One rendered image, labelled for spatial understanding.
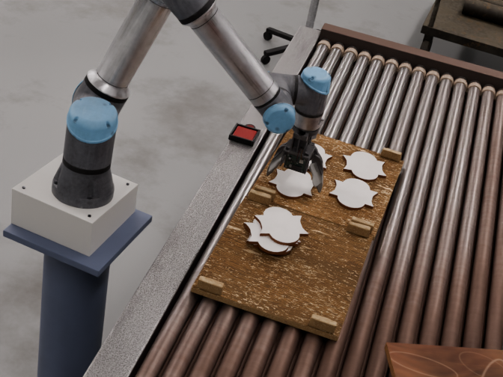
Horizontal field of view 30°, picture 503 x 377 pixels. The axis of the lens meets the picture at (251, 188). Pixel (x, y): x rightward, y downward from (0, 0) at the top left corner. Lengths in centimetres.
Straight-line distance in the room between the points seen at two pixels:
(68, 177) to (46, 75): 256
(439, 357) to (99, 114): 94
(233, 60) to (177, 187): 200
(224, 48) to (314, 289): 59
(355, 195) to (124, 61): 73
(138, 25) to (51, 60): 273
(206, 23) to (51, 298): 85
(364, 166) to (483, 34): 284
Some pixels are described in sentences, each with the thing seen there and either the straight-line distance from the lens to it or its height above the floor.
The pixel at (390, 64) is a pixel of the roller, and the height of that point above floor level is 92.
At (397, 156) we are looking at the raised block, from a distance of 276.
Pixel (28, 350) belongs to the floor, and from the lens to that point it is 328.
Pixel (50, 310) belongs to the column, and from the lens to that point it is 251.
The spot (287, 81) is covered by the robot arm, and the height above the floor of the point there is 127.
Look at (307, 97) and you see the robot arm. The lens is 233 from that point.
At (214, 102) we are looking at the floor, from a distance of 474.
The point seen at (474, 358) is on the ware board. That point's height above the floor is 104.
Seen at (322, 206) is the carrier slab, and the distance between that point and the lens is 249.
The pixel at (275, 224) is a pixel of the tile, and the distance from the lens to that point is 232.
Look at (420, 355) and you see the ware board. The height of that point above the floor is 104.
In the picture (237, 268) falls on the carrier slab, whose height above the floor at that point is 94.
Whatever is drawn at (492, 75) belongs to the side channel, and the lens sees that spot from 342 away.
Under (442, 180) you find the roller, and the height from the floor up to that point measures 92.
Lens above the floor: 234
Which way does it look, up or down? 34 degrees down
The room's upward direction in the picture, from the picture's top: 12 degrees clockwise
